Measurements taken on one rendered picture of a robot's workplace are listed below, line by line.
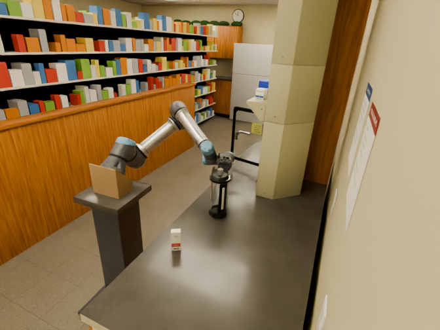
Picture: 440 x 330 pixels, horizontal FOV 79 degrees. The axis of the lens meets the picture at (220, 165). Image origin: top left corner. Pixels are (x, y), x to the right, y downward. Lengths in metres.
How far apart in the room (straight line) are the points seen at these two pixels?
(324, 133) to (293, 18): 0.76
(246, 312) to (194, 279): 0.24
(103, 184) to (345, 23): 1.63
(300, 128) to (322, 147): 0.37
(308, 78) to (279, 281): 0.98
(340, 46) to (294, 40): 0.42
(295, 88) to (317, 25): 0.30
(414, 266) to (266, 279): 0.95
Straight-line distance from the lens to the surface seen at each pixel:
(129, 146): 1.71
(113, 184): 1.65
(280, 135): 1.52
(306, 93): 1.53
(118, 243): 1.85
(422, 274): 0.25
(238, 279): 1.17
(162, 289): 1.14
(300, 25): 1.46
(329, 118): 1.84
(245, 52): 6.67
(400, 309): 0.29
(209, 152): 1.52
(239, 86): 6.76
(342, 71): 1.80
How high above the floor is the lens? 1.79
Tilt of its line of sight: 24 degrees down
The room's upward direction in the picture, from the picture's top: 3 degrees clockwise
